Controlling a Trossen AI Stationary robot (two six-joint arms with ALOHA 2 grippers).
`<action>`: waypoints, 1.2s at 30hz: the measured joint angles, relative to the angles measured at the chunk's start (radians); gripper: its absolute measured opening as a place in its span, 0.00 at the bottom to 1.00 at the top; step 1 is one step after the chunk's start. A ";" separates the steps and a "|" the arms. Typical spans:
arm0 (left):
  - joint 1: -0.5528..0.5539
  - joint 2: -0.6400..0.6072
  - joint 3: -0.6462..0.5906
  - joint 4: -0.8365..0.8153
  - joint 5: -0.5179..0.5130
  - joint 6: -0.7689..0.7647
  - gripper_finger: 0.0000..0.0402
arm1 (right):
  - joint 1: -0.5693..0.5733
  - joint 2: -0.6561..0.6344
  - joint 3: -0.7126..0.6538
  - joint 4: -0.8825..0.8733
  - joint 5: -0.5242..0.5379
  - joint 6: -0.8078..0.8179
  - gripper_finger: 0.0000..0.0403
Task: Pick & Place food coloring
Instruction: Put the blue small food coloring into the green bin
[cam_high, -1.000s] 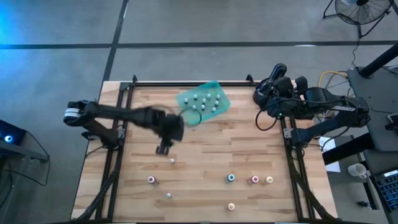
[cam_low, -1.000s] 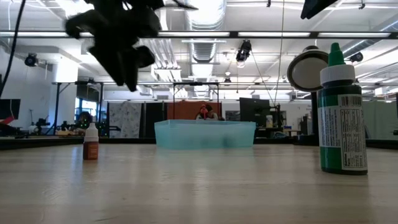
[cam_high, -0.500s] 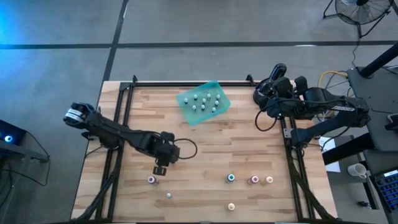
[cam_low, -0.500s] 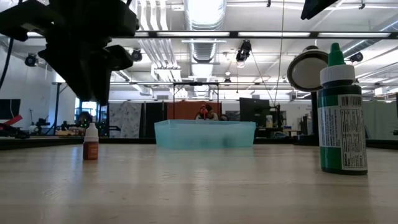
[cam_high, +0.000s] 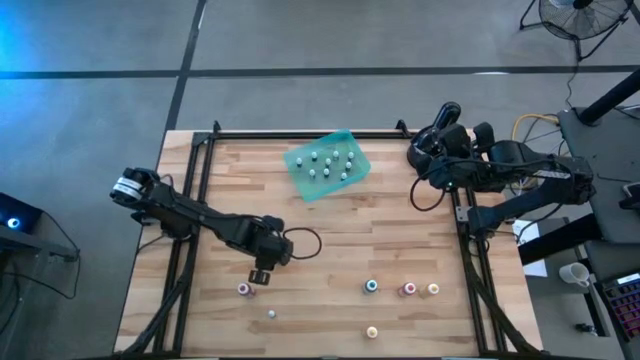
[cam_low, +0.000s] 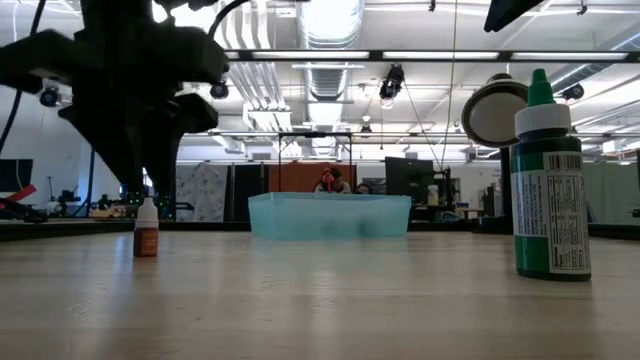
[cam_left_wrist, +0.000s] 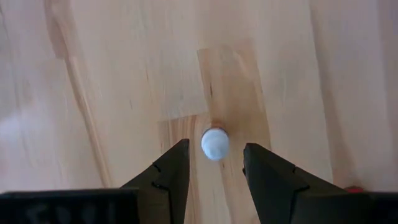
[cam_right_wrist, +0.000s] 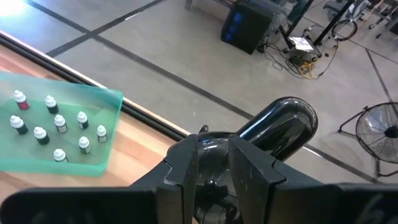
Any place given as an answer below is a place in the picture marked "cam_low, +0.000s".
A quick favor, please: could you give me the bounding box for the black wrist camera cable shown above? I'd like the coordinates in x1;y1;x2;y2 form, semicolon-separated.
206;0;252;39

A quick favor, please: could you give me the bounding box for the red foam tube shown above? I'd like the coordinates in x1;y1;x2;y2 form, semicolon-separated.
0;183;38;205

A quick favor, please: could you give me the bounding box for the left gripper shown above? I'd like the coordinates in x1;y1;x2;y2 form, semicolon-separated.
0;28;231;199

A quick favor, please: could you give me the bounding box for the orange partition panel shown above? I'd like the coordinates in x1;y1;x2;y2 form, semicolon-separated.
268;162;357;193

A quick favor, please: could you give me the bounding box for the silver ventilation duct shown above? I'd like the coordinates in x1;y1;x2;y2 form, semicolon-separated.
293;0;366;104

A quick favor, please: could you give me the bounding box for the pale green partition panel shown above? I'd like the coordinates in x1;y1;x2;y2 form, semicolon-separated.
582;162;640;225

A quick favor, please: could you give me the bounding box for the teal plastic bin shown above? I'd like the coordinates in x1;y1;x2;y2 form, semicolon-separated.
247;192;413;241

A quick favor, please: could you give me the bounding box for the black monitor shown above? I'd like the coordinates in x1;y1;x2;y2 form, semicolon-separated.
383;157;435;201
0;157;34;194

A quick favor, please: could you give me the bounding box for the large green food colouring bottle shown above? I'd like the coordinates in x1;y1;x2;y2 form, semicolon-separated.
509;68;593;282

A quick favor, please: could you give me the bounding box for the small orange dropper bottle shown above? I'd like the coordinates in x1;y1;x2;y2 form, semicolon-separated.
133;195;160;259

